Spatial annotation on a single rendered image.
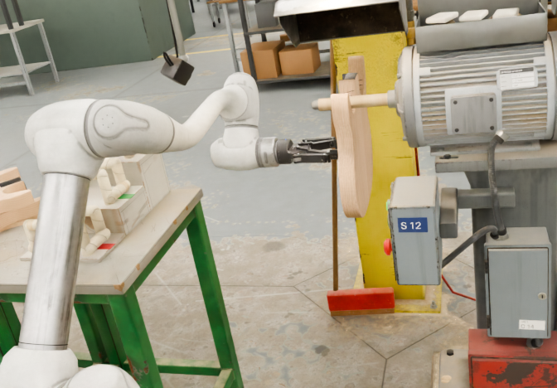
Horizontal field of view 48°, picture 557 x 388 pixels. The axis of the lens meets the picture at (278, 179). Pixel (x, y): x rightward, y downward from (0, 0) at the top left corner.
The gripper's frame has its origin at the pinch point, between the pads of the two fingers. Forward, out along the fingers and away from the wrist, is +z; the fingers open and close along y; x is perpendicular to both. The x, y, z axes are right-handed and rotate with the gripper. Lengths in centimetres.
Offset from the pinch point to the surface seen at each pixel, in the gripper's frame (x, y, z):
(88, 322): -68, -2, -108
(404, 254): -7, 46, 20
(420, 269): -10, 46, 23
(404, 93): 22.6, 22.7, 19.7
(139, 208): -11, 13, -64
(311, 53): -83, -464, -119
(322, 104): 18.0, 12.5, -2.3
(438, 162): 4.7, 23.1, 26.7
